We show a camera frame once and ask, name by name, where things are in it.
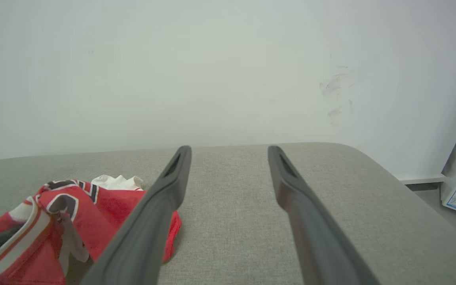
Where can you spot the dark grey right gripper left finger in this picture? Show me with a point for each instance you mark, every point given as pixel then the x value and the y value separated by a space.
pixel 145 229

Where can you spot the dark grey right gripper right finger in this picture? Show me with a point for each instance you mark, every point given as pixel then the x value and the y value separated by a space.
pixel 315 237

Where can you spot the red and white jersey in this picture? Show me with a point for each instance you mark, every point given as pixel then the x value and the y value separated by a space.
pixel 109 213

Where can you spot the white baseboard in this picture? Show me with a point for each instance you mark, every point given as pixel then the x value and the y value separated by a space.
pixel 422 179

